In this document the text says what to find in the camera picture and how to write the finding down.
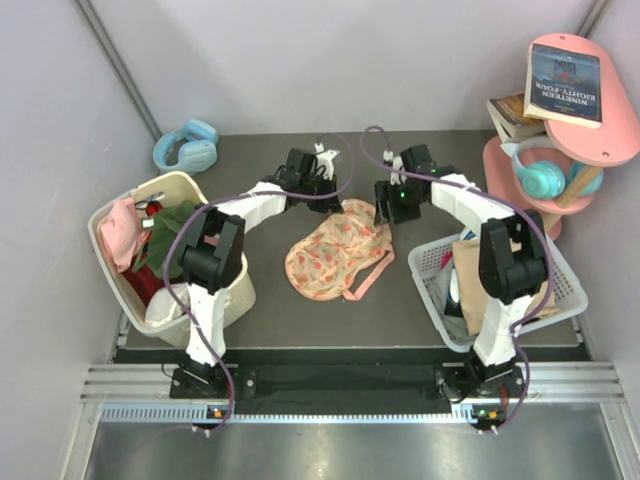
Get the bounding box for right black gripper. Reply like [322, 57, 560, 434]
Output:
[375, 179, 425, 227]

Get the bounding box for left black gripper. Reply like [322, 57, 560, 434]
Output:
[299, 171, 342, 214]

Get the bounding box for floral mesh laundry bag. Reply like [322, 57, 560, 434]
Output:
[285, 199, 395, 301]

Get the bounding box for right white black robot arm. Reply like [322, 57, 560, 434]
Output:
[374, 144, 553, 396]

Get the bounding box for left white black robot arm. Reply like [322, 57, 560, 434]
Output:
[164, 143, 342, 399]

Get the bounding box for cream laundry basket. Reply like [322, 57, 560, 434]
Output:
[87, 170, 257, 349]

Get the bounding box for beige folded garment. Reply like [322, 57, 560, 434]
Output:
[451, 239, 561, 337]

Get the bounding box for grey garment in basket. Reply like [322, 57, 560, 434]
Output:
[427, 269, 473, 343]

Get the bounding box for blue headphones on table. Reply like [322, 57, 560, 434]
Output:
[152, 119, 219, 175]

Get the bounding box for stacked paperback books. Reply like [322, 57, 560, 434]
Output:
[486, 92, 546, 143]

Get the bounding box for teal headphones on shelf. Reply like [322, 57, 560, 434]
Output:
[501, 136, 586, 199]

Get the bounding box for dark green garment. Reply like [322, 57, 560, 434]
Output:
[132, 200, 200, 280]

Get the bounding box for white garment in basket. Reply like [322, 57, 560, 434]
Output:
[144, 284, 190, 328]

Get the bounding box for pink garment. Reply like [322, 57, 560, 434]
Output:
[99, 197, 147, 273]

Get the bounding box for red garment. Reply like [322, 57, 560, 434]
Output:
[122, 265, 164, 306]

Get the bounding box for white perforated plastic basket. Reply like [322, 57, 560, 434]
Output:
[408, 219, 588, 365]

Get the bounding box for pink tiered shelf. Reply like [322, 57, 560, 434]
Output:
[483, 33, 639, 240]

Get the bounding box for Nineteen Eighty-Four book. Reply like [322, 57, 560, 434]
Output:
[523, 43, 602, 128]

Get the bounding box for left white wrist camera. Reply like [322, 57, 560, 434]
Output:
[314, 142, 340, 180]

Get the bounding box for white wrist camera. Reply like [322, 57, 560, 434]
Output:
[383, 150, 405, 186]
[314, 142, 340, 180]

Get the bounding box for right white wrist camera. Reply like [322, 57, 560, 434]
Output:
[383, 150, 405, 186]

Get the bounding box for pink bra strap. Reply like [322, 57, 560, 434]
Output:
[341, 249, 396, 303]

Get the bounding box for aluminium rail frame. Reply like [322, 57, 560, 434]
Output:
[62, 312, 640, 480]

